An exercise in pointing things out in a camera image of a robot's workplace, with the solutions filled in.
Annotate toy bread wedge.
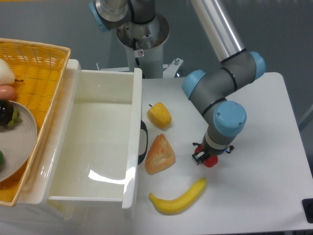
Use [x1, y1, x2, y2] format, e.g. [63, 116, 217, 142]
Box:
[145, 134, 176, 175]

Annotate red toy pepper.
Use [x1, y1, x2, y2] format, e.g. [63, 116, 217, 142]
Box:
[192, 142, 218, 168]

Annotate yellow woven basket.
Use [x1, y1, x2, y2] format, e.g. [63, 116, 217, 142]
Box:
[0, 38, 71, 207]

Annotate yellow toy pepper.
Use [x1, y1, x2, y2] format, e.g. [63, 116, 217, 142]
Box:
[147, 102, 172, 129]

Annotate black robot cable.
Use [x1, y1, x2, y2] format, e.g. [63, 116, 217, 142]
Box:
[133, 38, 140, 68]

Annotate white toy pear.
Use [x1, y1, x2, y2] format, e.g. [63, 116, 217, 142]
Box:
[0, 59, 23, 86]

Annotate pink toy sausage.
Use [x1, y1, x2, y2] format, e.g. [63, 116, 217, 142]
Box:
[0, 85, 17, 101]

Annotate grey plate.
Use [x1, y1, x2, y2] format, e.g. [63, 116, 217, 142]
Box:
[0, 101, 37, 181]

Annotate yellow toy banana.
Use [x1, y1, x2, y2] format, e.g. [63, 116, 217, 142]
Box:
[149, 178, 206, 215]

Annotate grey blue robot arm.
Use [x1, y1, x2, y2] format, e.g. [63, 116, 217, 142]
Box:
[89, 0, 266, 167]

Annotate dark toy eggplant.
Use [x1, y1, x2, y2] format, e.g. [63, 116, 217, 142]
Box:
[0, 99, 22, 128]

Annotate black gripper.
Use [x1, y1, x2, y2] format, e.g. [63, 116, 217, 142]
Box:
[192, 143, 234, 165]

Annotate black drawer handle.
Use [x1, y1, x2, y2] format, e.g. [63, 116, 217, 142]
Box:
[138, 121, 148, 164]

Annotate white drawer cabinet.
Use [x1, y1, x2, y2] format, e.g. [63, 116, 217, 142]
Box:
[0, 203, 133, 235]

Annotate white plastic drawer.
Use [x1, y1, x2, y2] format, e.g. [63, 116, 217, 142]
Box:
[18, 59, 142, 211]

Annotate black corner device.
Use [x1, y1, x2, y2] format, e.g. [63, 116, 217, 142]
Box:
[302, 198, 313, 224]

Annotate green toy vegetable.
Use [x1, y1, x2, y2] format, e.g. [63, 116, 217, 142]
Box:
[0, 151, 5, 170]

